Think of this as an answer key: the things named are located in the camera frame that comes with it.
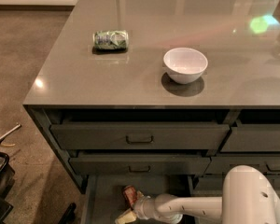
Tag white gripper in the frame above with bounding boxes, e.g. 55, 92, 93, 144
115, 190, 183, 224

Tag red coke can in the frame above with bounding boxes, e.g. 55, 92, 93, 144
122, 185, 138, 208

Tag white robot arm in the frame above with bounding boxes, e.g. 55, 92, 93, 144
115, 165, 280, 224

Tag open bottom left drawer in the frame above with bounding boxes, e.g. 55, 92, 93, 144
80, 175, 193, 224

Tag middle left drawer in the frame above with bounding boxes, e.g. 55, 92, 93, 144
69, 153, 210, 175

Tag top left drawer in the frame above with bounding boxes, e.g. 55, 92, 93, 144
50, 122, 230, 150

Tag middle right drawer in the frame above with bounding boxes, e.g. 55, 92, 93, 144
205, 155, 280, 175

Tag grey counter cabinet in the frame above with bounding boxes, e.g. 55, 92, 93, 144
23, 0, 280, 189

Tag top right drawer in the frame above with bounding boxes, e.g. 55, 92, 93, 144
221, 121, 280, 152

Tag green crushed soda can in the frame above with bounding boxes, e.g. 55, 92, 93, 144
92, 30, 129, 50

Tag black object on floor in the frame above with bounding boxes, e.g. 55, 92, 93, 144
58, 203, 77, 224

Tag black cart with items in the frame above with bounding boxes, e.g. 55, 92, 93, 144
0, 152, 15, 224

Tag metal rod on floor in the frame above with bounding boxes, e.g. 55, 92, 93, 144
0, 123, 21, 143

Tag white bowl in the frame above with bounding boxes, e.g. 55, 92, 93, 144
163, 48, 208, 84

